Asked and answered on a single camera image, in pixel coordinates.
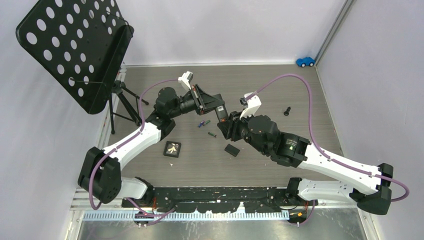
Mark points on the black battery cover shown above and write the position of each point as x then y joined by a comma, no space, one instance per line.
232,150

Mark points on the blue purple battery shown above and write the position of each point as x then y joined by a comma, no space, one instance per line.
200,124

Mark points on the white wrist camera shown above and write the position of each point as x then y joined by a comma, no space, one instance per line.
251,103
185,80

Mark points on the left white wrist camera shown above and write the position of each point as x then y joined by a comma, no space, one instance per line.
185,80

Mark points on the small black square tray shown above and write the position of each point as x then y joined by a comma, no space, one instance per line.
172,149

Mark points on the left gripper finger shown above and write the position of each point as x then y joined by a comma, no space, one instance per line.
211,105
206,99

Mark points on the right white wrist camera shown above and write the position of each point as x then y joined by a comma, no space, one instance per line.
251,103

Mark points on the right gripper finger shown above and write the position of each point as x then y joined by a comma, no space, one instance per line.
224,127
235,115

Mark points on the blue toy car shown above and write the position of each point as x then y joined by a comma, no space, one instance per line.
304,62

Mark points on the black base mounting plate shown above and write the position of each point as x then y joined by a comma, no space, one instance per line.
218,200

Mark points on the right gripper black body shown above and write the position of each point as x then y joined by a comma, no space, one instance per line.
238,129

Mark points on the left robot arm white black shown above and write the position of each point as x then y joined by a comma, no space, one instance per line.
101,173

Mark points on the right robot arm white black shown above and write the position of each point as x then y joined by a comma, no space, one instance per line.
353,182

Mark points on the small black knob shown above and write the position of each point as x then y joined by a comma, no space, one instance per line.
287,111

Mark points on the black perforated music stand tray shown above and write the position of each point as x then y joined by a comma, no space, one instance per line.
81,43

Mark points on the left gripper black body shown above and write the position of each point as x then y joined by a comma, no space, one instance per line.
197,105

